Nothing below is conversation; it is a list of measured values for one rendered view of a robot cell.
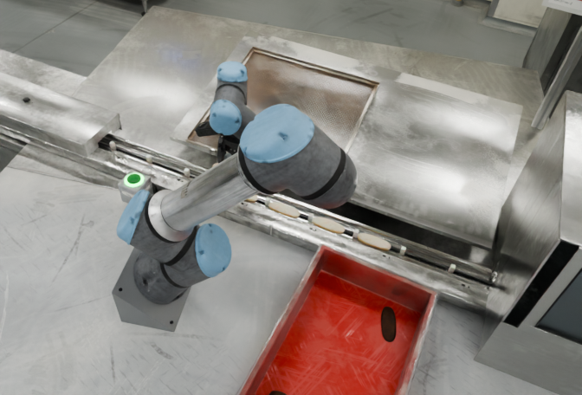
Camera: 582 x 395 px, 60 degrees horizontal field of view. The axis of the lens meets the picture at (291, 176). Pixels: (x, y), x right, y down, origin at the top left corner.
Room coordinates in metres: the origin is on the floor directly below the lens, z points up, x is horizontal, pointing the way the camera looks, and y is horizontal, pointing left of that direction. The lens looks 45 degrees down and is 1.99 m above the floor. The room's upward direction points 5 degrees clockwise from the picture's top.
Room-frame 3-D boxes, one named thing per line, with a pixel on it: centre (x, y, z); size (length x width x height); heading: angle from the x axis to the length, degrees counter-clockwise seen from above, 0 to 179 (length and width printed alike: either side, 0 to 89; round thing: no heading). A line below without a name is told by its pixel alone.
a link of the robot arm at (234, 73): (1.06, 0.17, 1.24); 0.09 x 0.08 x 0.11; 1
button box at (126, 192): (1.03, 0.46, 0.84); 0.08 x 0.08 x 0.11; 71
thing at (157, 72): (1.55, -0.07, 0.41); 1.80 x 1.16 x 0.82; 82
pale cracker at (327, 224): (0.96, -0.12, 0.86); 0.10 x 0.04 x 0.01; 71
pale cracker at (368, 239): (0.91, -0.25, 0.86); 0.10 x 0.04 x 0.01; 71
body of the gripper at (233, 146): (1.07, 0.16, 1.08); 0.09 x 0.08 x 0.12; 71
